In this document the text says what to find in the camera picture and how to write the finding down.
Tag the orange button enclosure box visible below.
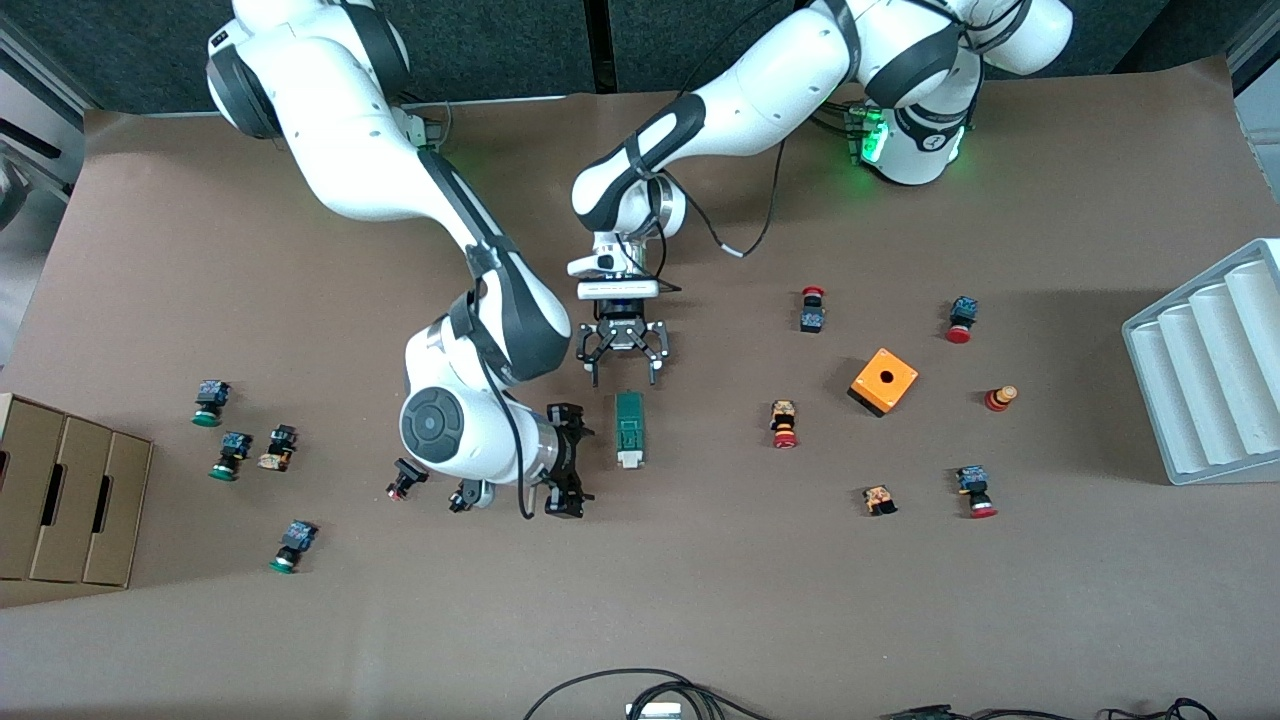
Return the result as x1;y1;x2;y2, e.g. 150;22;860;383
848;347;919;418

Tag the black base cable bundle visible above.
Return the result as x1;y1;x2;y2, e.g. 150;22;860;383
810;100;863;138

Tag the black looped table cable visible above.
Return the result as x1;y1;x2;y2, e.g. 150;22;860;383
522;668;776;720

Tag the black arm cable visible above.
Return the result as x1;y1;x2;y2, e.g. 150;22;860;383
470;240;538;521
655;100;791;263

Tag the black square push button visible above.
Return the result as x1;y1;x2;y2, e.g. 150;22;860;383
386;457;431;502

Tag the green push button switch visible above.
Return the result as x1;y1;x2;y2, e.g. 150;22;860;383
269;520;318;575
192;380;231;428
209;432;253;482

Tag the green load switch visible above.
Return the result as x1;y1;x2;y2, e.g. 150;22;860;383
615;390;648;469

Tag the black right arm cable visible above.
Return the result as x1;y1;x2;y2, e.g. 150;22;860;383
470;240;538;521

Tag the grey metal frame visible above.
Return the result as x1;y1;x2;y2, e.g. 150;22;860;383
1225;15;1280;101
0;20;89;231

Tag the white ridged tray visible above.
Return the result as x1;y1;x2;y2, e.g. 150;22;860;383
1122;238;1280;486

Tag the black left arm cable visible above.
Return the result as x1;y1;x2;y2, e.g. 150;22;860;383
655;100;791;263

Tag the black switch with yellow block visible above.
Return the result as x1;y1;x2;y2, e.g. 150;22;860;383
257;425;298;472

